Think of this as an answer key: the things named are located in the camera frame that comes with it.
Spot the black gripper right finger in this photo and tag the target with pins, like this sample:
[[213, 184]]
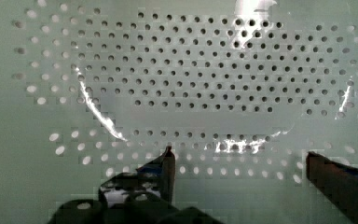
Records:
[[336, 181]]

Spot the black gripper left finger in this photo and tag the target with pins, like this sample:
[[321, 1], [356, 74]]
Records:
[[156, 177]]

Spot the mint green oval strainer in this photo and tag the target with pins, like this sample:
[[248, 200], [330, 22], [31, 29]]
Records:
[[240, 90]]

